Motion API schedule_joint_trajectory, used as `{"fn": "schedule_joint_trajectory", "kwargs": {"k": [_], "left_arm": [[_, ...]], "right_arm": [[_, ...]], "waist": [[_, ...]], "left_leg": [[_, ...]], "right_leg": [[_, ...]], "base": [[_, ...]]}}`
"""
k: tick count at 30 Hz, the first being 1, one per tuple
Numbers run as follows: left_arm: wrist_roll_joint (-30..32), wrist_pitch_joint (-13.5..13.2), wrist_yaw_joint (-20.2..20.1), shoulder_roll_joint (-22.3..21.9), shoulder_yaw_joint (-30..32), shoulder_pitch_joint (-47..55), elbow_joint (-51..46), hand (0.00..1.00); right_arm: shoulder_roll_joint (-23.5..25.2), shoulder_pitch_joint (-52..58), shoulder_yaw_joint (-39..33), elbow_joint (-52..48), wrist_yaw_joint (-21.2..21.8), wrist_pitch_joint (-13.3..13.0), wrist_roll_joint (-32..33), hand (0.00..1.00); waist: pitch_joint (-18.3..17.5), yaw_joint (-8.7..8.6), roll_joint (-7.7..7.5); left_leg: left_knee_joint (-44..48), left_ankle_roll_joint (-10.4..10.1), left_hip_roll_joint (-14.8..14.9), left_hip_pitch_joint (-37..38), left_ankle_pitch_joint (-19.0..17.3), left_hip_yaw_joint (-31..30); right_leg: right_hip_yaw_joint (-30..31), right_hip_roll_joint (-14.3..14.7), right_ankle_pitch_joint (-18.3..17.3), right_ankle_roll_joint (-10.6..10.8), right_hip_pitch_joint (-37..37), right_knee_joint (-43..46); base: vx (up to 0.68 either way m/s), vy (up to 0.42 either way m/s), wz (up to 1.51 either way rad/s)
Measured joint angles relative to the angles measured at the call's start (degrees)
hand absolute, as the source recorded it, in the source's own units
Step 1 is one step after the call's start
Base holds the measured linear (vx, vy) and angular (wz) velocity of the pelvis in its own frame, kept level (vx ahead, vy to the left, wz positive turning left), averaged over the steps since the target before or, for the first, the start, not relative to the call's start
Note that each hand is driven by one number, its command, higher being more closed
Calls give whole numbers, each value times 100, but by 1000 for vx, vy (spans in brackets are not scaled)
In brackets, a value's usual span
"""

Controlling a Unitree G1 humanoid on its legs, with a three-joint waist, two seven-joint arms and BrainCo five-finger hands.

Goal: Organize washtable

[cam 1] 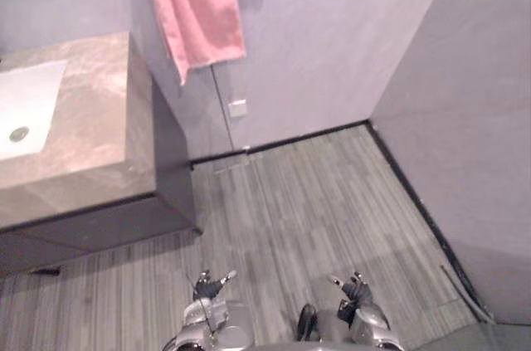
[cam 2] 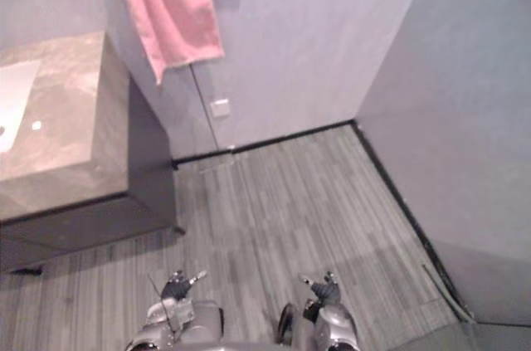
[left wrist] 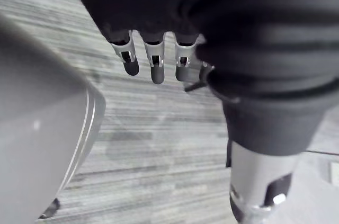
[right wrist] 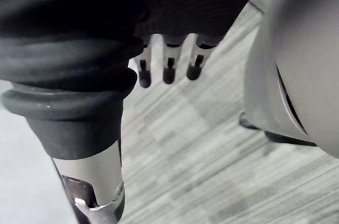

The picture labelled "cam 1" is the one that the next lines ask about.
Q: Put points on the small dark floor object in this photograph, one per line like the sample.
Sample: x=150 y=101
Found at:
x=46 y=271

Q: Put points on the pink hanging towel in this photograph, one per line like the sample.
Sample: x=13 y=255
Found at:
x=195 y=11

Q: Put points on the metal sink drain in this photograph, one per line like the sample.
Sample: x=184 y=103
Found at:
x=18 y=133

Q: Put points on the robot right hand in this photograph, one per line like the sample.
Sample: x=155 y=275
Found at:
x=356 y=289

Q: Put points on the grey wall socket plate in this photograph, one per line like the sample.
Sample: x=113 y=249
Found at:
x=237 y=108

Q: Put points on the robot right silver arm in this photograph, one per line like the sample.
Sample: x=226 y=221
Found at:
x=371 y=326

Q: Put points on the black skirting board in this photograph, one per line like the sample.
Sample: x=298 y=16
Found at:
x=373 y=168

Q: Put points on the dark vanity cabinet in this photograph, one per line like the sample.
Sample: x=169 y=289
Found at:
x=166 y=185

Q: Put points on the robot dark foot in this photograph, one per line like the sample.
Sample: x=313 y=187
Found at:
x=306 y=322

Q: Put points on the white sink basin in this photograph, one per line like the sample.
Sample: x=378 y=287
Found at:
x=25 y=106

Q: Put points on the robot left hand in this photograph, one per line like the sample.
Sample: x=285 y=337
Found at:
x=208 y=287

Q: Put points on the robot left silver arm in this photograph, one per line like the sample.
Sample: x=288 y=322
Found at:
x=203 y=320

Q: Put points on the brown marble washtable counter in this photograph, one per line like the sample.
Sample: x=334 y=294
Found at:
x=103 y=118

